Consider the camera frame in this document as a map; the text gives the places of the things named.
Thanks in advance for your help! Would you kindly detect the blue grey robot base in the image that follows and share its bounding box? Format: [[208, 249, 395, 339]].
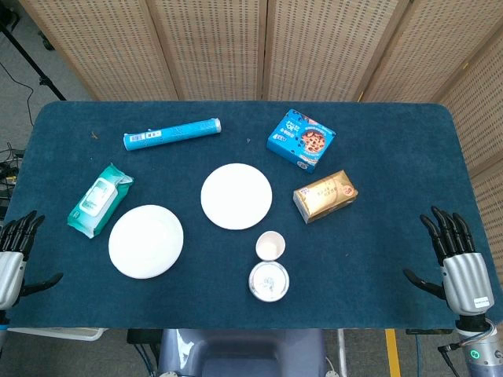
[[156, 328, 328, 377]]

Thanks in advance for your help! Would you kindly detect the white paper cup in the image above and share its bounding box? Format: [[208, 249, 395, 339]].
[[255, 231, 285, 262]]

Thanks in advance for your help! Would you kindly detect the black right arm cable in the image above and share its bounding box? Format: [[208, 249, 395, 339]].
[[437, 340, 475, 377]]

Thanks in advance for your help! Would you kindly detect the clear jar of binder clips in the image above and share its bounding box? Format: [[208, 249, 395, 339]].
[[248, 260, 291, 303]]

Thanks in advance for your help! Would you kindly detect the blue table cloth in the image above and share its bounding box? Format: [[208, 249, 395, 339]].
[[2, 101, 495, 331]]

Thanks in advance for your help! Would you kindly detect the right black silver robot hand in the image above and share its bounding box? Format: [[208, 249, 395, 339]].
[[403, 206, 493, 335]]

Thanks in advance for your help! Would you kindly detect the black floor cable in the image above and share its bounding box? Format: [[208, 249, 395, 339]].
[[0, 61, 37, 133]]

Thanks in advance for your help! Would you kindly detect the blue cylindrical wrap roll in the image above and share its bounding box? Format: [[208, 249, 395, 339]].
[[123, 116, 222, 152]]

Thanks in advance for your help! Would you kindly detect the white paper plate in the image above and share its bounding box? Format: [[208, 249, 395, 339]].
[[108, 204, 185, 280], [200, 163, 274, 231]]

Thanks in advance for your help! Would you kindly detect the wicker folding screen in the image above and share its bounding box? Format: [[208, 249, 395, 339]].
[[17, 0, 503, 276]]

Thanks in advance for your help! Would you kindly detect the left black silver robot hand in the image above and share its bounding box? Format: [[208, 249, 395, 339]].
[[0, 210, 64, 311]]

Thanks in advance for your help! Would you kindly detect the black tripod stand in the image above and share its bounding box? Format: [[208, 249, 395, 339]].
[[0, 23, 68, 101]]

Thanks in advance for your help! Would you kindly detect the green wet wipes pack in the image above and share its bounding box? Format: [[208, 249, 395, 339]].
[[66, 163, 135, 240]]

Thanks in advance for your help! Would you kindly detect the gold tissue pack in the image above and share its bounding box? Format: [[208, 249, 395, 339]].
[[292, 169, 359, 225]]

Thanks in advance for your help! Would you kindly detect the blue cookie box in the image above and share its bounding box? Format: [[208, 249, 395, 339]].
[[266, 108, 337, 175]]

